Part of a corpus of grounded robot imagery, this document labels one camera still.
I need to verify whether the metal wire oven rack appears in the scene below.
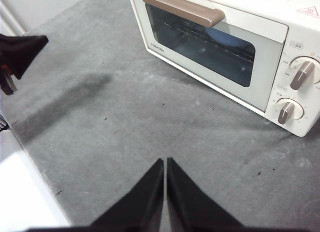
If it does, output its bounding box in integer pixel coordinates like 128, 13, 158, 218
162, 19, 256, 62

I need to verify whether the blue ribbed bowl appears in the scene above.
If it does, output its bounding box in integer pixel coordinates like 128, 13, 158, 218
204, 26, 249, 48

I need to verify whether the red warning sticker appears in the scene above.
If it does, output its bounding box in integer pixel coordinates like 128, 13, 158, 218
296, 5, 320, 18

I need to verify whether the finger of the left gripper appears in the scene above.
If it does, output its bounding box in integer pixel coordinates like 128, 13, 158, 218
0, 38, 49, 80
0, 34, 49, 59

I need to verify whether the beige oven knob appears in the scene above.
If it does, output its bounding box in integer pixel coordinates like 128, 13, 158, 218
289, 56, 320, 91
275, 97, 306, 126

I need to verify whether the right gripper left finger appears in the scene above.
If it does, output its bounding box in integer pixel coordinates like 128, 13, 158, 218
87, 158, 165, 232

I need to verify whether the cream Toshiba toaster oven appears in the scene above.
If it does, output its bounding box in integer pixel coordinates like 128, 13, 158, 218
127, 0, 320, 138

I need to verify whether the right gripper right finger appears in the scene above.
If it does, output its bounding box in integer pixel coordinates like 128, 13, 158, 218
166, 157, 245, 232

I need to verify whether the glass oven door with handle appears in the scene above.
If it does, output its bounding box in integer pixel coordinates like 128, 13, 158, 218
129, 0, 290, 112

